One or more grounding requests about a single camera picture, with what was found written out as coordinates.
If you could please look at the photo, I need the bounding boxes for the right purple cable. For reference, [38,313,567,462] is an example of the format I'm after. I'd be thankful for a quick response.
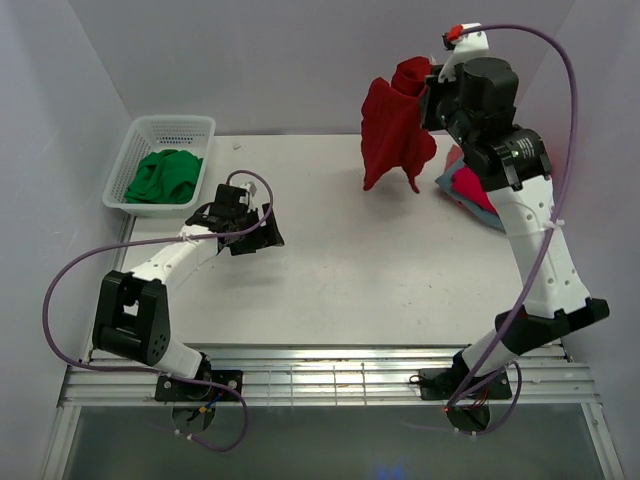
[399,22,575,437]

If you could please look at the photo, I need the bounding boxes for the dark red t shirt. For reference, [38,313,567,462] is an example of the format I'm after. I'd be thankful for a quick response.
[361,56,437,194]

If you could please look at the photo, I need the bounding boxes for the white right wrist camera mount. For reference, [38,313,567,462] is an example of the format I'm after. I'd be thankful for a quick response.
[438,23,489,83]

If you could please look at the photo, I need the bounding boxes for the grey blue folded t shirt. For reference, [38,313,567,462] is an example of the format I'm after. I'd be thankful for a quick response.
[435,145,505,233]

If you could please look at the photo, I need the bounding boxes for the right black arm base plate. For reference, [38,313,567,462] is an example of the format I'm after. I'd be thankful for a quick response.
[418,364,514,402]

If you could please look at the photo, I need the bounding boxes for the green t shirt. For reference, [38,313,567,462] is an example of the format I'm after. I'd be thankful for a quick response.
[124,149,203,205]

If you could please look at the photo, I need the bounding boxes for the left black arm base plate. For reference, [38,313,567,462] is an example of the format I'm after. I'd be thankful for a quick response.
[153,370,244,403]

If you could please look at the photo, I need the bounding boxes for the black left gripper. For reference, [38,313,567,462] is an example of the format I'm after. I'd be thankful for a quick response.
[230,203,284,256]

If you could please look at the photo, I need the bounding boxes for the pink folded t shirt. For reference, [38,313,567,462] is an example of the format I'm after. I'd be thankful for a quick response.
[452,166,497,215]

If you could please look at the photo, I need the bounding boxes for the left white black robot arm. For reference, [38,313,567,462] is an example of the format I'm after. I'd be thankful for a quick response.
[92,182,284,400]

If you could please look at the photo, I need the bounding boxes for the aluminium frame rails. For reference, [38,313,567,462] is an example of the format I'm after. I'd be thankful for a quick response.
[42,219,626,480]

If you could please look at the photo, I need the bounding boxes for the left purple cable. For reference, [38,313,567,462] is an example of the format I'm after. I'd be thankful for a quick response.
[42,170,275,453]

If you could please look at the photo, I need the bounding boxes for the purple cable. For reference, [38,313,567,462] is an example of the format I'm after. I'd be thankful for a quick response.
[42,170,275,453]
[399,22,575,437]

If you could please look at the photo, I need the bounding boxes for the white plastic basket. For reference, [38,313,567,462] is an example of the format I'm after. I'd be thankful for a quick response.
[102,115,216,218]

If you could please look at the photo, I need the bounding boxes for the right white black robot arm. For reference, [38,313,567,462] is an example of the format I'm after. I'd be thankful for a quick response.
[420,56,610,397]

